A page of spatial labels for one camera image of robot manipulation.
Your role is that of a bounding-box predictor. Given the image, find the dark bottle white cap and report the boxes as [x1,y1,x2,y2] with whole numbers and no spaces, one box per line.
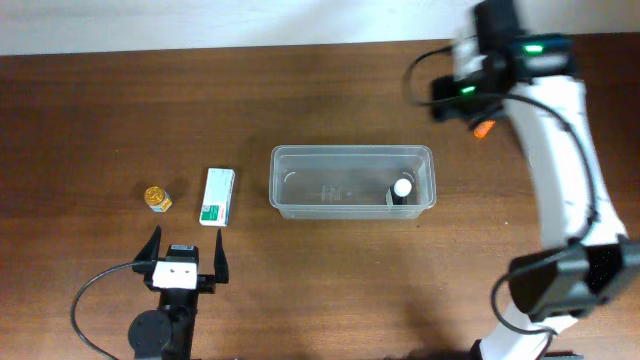
[385,178,413,206]

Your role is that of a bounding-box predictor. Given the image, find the small gold-lidded balm jar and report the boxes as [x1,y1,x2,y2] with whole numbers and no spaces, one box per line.
[144,186,172,213]

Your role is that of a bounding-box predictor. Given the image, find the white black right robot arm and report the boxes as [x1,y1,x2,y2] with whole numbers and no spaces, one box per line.
[432,0,639,359]

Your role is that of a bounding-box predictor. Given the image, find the white green medicine box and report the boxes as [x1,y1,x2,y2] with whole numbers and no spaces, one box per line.
[199,168,235,227]

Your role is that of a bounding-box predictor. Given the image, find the orange vitamin tube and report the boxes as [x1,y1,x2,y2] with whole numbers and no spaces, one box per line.
[473,120,496,139]

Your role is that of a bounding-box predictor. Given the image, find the clear plastic container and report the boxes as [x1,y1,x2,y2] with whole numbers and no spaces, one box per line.
[269,145,436,220]

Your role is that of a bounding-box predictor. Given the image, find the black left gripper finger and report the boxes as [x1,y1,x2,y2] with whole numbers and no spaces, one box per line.
[132,226,162,273]
[214,229,229,284]

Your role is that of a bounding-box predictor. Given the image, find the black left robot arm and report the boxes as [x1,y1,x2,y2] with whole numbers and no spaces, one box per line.
[128,228,229,359]

